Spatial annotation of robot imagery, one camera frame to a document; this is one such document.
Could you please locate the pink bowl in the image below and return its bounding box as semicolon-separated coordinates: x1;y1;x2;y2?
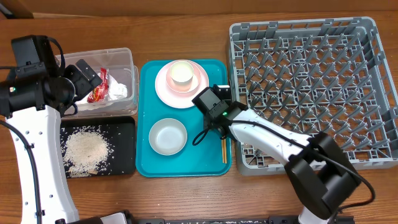
166;60;201;93

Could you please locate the pink plate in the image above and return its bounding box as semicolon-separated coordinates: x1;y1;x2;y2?
155;60;209;109

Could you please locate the wooden chopstick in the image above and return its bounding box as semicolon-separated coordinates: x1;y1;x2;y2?
221;139;226;164
222;139;228;164

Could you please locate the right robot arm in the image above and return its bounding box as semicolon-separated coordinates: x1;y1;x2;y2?
192;85;361;223

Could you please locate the clear plastic bin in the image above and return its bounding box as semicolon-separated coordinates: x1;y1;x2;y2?
64;48;139;119

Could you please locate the red snack wrapper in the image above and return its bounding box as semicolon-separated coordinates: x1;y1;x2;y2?
87;68;109;103

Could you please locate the black plastic tray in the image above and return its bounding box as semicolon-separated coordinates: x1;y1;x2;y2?
60;116;136;177

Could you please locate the grey bowl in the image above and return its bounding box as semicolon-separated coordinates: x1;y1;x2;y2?
149;118;188;156

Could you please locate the white napkin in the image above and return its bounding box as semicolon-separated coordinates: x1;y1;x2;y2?
77;75;127;105

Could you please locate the grey dishwasher rack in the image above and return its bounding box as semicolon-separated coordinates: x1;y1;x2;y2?
229;17;397;170

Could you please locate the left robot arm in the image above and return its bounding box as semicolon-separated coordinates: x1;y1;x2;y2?
1;59;101;223

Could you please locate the cardboard box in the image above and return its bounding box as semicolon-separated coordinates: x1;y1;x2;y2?
1;0;397;19

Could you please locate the white rice pile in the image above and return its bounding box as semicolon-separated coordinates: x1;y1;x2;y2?
60;125;114;178

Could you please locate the cream paper cup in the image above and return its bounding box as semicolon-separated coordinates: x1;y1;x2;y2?
170;61;193;86

